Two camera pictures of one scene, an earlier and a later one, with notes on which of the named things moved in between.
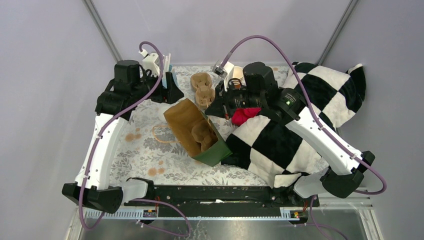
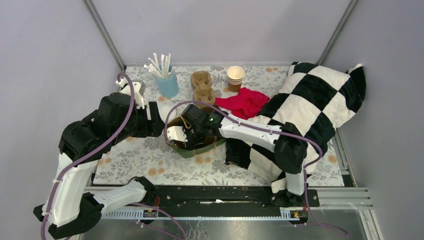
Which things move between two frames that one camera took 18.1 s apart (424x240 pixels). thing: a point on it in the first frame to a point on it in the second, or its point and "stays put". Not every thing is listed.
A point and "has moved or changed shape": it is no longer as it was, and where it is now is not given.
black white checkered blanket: (277, 155) stays put
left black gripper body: (162, 94) to (141, 126)
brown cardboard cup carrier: (202, 83) stays put
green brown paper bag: (197, 133) has moved or changed shape
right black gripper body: (230, 99) to (194, 136)
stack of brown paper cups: (238, 76) stays put
